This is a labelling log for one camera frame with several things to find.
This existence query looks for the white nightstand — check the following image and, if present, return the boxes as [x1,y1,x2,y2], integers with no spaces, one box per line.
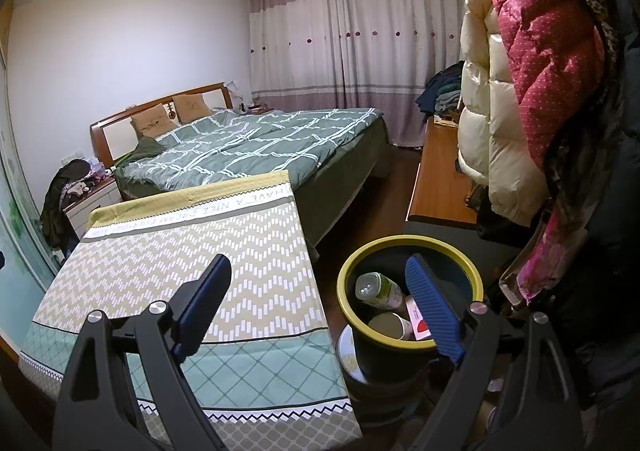
[61,178,124,240]

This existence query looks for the pink floral bag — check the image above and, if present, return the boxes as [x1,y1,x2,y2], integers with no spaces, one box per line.
[516,210,587,303]

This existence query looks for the pile of folded clothes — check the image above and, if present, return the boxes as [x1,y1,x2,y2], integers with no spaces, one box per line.
[415,60,467,115]

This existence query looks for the green checked duvet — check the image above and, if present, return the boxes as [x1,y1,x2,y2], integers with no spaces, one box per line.
[114,107,387,193]

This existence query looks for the clear bottle with green label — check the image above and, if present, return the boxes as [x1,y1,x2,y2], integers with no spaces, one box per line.
[354,272,404,310]

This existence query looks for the patterned tablecloth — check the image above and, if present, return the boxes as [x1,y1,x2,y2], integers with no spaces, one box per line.
[19,170,364,448]

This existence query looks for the pink and white curtain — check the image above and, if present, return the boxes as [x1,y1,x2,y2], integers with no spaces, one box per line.
[246,0,469,148]

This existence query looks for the wooden top cabinet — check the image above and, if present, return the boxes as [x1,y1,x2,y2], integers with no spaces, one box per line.
[405,115,482,228]

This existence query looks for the dark jacket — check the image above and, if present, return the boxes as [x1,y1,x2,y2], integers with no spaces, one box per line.
[39,158,102,250]

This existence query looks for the cream puffer jacket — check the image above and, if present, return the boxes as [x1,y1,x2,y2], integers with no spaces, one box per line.
[456,0,552,228]

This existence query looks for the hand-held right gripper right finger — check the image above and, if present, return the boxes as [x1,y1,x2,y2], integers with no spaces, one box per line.
[404,253,587,451]

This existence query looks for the wooden bedside table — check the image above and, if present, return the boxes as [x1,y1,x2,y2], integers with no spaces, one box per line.
[234,101,277,116]

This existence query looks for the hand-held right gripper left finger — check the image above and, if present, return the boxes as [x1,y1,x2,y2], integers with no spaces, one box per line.
[52,253,233,451]

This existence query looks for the dark green cloth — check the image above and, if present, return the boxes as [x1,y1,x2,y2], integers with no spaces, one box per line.
[115,135,167,168]

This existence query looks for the pink cardboard box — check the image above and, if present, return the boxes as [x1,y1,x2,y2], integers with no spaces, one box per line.
[404,295,437,340]

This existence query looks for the brown pillow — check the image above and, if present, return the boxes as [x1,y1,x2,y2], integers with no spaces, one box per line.
[172,92,214,124]
[129,103,169,135]

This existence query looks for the yellow-rimmed dark trash bin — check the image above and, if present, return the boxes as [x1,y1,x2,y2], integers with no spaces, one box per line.
[336,235,486,424]

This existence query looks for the floral clothes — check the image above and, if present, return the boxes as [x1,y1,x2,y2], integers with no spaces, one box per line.
[65,166,113,197]

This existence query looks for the white paper cup red print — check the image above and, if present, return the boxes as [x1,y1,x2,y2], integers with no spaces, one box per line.
[367,312,414,340]

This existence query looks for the sliding wardrobe door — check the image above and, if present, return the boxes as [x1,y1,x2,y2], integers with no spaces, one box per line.
[0,0,62,348]

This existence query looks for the bed with wooden headboard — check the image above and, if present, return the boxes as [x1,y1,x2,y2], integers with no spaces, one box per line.
[90,81,394,248]

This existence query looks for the red dotted puffer jacket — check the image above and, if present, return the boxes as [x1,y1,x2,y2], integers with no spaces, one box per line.
[481,0,609,173]

